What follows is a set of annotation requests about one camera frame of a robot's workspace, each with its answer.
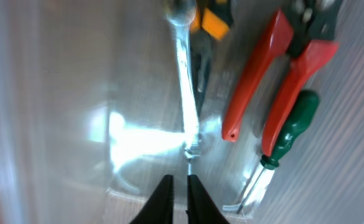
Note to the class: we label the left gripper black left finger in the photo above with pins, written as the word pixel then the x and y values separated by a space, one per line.
pixel 160 206

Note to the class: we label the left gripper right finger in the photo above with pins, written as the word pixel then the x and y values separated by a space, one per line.
pixel 200 206

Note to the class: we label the green handled screwdriver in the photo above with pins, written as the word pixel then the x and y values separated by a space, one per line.
pixel 297 122

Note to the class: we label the orange black needle-nose pliers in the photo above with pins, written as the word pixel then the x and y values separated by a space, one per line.
pixel 213 20

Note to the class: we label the clear plastic container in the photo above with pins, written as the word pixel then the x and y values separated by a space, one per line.
pixel 91 118

